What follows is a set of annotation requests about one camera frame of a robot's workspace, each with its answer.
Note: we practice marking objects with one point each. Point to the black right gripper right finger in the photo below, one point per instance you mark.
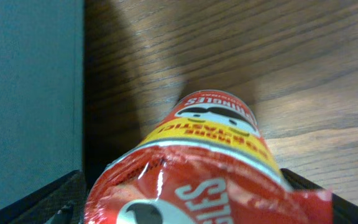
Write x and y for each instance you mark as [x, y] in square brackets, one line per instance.
[343, 210]

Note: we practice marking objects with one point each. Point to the red Pringles can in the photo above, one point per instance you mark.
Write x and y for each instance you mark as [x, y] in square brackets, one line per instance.
[206, 162]

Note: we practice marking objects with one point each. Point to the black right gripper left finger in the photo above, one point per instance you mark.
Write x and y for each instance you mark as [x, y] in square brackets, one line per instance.
[61, 201]

